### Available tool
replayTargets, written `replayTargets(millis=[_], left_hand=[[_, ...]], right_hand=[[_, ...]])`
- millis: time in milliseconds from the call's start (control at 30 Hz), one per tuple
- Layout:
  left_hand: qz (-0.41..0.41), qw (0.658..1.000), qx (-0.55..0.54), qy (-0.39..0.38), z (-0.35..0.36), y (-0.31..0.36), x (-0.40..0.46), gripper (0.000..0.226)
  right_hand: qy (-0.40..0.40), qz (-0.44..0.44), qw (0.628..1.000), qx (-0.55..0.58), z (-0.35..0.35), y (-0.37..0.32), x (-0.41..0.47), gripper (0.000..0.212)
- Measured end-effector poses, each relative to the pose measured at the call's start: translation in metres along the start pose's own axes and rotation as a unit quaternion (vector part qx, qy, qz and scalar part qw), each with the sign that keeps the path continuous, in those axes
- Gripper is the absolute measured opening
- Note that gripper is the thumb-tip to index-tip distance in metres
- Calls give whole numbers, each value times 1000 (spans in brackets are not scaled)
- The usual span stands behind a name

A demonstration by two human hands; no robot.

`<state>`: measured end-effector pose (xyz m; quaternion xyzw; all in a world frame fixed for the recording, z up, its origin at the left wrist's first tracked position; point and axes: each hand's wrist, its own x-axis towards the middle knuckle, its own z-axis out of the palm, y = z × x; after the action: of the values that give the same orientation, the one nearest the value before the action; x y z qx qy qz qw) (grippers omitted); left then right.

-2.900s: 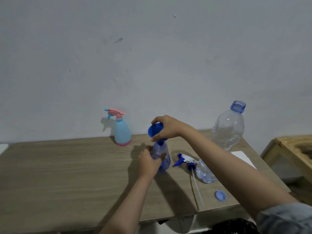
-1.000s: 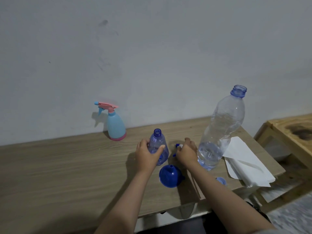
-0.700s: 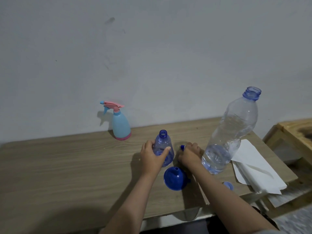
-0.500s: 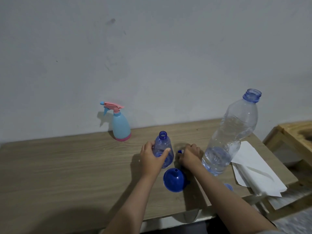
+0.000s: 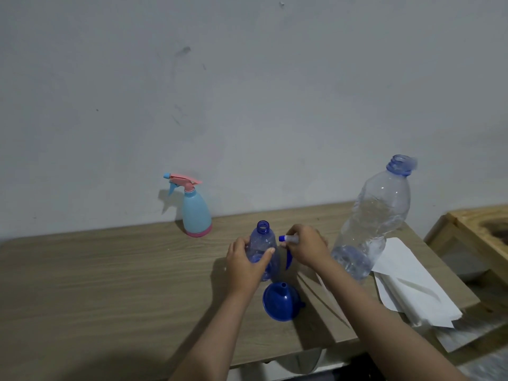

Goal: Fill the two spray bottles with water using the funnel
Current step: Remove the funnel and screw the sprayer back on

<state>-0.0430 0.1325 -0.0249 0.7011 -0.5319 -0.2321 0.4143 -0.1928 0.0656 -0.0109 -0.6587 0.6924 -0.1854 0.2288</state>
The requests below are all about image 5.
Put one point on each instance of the person's right hand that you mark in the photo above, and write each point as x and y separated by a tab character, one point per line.
311	249

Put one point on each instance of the person's left hand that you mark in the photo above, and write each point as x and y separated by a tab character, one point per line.
244	273

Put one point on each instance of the dark blue spray bottle body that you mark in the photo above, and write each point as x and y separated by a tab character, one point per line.
262	242

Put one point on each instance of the blue plastic funnel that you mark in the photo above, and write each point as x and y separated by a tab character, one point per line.
279	305

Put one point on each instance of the light blue spray bottle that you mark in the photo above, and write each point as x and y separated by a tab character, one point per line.
196	214

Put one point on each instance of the clear plastic water bottle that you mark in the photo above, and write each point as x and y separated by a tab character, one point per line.
377	210

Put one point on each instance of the pink spray trigger head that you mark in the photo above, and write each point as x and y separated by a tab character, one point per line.
184	180

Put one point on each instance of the person's left forearm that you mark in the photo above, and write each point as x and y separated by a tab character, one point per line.
214	337

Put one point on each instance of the person's right forearm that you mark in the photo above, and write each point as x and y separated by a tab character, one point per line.
365	321

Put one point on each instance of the white paper towels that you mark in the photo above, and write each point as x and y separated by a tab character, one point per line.
412	281

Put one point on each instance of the light wooden stool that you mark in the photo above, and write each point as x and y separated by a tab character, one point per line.
468	220

